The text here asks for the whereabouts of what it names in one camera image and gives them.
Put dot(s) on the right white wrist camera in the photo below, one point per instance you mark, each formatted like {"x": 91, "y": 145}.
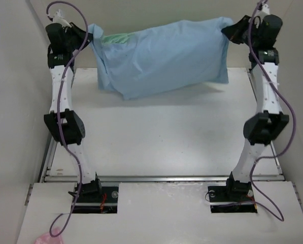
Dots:
{"x": 263, "y": 10}

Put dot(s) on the pink plastic bag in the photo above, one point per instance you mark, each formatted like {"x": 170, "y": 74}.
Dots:
{"x": 48, "y": 239}

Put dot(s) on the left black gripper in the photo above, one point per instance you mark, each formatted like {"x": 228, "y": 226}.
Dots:
{"x": 75, "y": 30}

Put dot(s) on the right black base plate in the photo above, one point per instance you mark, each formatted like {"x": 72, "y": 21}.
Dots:
{"x": 223, "y": 201}

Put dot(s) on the light blue pillowcase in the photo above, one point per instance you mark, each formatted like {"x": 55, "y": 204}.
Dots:
{"x": 161, "y": 58}

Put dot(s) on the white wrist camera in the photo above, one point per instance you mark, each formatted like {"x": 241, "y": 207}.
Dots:
{"x": 58, "y": 17}
{"x": 263, "y": 10}

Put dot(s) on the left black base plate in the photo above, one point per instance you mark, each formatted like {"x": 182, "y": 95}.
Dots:
{"x": 103, "y": 202}

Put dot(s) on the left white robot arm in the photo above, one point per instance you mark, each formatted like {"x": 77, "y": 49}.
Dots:
{"x": 63, "y": 123}

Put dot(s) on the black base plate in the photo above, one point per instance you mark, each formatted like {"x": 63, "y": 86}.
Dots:
{"x": 103, "y": 202}
{"x": 223, "y": 201}

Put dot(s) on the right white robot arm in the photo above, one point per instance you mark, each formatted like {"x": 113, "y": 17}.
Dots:
{"x": 269, "y": 120}

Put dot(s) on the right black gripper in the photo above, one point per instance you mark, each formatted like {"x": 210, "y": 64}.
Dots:
{"x": 233, "y": 31}

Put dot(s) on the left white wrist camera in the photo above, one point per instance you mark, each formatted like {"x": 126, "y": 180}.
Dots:
{"x": 58, "y": 17}

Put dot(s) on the aluminium front rail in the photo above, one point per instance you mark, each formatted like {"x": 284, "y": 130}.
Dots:
{"x": 141, "y": 178}

